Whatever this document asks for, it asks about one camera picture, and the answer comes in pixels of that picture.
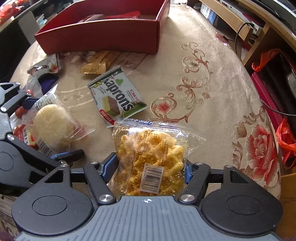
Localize red cardboard box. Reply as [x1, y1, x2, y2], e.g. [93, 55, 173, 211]
[35, 1, 170, 54]

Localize red snack packet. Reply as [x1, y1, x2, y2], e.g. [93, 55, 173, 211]
[13, 106, 38, 150]

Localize beige floral tablecloth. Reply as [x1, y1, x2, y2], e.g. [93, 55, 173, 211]
[9, 4, 282, 200]

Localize yellow puffed snack bag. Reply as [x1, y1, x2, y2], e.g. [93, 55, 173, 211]
[109, 119, 206, 198]

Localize gold foil snack packet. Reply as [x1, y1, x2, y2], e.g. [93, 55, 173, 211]
[80, 51, 121, 75]

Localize wooden TV cabinet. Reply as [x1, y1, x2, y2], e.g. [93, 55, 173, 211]
[202, 1, 295, 72]

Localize round rice cake packet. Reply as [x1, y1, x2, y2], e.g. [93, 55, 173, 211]
[22, 85, 95, 156]

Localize green Kaprons wafer packet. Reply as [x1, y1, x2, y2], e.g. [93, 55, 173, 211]
[88, 66, 147, 128]

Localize dark glass coffee table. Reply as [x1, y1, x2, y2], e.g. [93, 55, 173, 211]
[1, 1, 45, 82]

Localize orange red plastic bag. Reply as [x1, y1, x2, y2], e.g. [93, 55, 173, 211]
[251, 49, 295, 169]

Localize silver white pouch snack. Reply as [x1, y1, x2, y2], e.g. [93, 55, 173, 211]
[27, 54, 63, 76]

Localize blue purple snack bag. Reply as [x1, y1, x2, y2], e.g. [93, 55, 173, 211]
[38, 73, 59, 94]

